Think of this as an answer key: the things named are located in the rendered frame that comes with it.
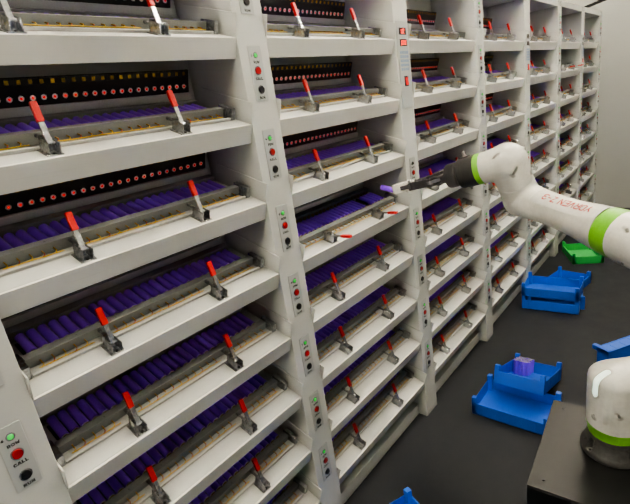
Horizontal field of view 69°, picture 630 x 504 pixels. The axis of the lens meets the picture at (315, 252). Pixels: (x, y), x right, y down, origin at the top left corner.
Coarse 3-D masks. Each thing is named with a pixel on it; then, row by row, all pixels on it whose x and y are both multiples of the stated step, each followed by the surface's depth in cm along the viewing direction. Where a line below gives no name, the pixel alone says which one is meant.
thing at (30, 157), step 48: (0, 96) 84; (48, 96) 90; (96, 96) 97; (144, 96) 105; (0, 144) 76; (48, 144) 75; (96, 144) 84; (144, 144) 88; (192, 144) 97; (240, 144) 108; (0, 192) 72
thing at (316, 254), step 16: (368, 192) 178; (384, 192) 173; (304, 208) 150; (400, 208) 166; (368, 224) 152; (384, 224) 158; (320, 240) 138; (352, 240) 144; (304, 256) 129; (320, 256) 132; (304, 272) 129
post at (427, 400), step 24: (360, 0) 155; (384, 0) 150; (360, 72) 164; (384, 72) 158; (360, 120) 170; (384, 120) 164; (408, 120) 163; (408, 144) 164; (408, 168) 166; (408, 192) 167; (408, 216) 170; (432, 360) 196; (432, 384) 198; (432, 408) 200
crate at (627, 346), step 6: (612, 342) 194; (618, 342) 193; (624, 342) 193; (594, 348) 194; (600, 348) 191; (606, 348) 190; (612, 348) 190; (618, 348) 189; (624, 348) 190; (600, 354) 192; (606, 354) 189; (612, 354) 189; (618, 354) 190; (624, 354) 191; (600, 360) 193
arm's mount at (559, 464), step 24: (552, 408) 138; (576, 408) 137; (552, 432) 130; (576, 432) 128; (552, 456) 122; (576, 456) 121; (528, 480) 116; (552, 480) 115; (576, 480) 114; (600, 480) 113; (624, 480) 112
